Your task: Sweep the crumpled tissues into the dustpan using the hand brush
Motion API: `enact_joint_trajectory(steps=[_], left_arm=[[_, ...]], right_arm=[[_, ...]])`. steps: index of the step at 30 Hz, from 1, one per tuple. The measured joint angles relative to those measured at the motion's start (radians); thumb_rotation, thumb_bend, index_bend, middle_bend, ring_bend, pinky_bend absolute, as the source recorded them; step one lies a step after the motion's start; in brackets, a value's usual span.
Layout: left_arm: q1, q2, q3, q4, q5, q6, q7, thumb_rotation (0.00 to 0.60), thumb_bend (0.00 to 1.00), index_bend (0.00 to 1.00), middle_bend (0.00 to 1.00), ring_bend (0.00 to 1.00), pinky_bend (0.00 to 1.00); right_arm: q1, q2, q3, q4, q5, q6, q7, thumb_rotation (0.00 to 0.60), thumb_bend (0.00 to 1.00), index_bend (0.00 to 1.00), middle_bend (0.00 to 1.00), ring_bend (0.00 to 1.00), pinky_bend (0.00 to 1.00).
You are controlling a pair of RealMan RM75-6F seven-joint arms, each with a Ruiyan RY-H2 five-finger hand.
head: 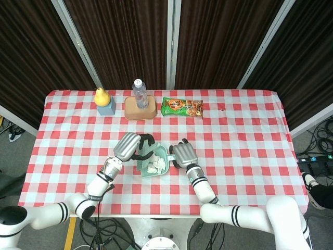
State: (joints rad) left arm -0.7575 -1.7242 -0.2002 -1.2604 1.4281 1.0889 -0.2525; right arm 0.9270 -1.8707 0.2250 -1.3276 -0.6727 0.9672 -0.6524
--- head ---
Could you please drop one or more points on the green snack bag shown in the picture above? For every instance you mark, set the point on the green snack bag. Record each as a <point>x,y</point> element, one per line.
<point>182,108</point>

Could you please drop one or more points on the blue rectangular block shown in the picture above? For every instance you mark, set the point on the blue rectangular block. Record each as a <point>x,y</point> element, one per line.
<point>108,109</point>

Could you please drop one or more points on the white partition rail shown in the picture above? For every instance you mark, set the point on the white partition rail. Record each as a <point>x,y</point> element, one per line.
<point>18,119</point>
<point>312,119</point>

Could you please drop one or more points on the white paper wad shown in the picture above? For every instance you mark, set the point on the white paper wad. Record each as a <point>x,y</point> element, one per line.
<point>161,164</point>
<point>150,170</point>
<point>156,158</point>

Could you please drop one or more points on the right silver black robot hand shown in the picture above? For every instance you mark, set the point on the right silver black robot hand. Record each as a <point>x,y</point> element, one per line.
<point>185,155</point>

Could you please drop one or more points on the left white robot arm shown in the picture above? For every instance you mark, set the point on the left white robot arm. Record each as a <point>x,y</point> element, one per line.
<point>78,200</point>

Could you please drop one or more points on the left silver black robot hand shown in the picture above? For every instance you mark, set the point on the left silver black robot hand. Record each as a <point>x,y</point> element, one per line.
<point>127,145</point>

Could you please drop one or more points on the red white checked tablecloth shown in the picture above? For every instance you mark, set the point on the red white checked tablecloth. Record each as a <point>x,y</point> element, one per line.
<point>234,145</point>

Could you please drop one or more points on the black white shoe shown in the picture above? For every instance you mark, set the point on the black white shoe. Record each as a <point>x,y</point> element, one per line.
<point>309,181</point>

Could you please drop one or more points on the yellow pear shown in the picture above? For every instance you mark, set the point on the yellow pear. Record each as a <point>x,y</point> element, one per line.
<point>101,98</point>

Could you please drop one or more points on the green hand brush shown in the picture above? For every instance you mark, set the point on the green hand brush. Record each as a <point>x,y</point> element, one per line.
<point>145,153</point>

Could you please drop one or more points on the green plastic dustpan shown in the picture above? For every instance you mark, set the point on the green plastic dustpan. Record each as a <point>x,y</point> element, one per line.
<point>161,156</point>

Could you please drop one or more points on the clear plastic water bottle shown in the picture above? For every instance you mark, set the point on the clear plastic water bottle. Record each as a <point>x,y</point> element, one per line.
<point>140,95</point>

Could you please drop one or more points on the black power strip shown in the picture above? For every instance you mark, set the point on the black power strip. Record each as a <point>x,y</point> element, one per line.
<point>314,159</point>

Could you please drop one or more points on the brown shallow tray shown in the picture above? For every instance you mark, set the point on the brown shallow tray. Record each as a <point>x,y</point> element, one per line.
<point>135,113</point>

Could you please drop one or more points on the white partition post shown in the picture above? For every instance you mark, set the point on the white partition post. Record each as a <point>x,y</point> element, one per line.
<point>78,44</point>
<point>173,44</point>
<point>265,44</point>

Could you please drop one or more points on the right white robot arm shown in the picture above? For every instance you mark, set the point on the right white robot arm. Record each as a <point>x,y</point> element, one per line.
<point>234,208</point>

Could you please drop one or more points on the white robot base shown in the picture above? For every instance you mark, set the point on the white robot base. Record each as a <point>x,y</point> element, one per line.
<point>161,234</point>

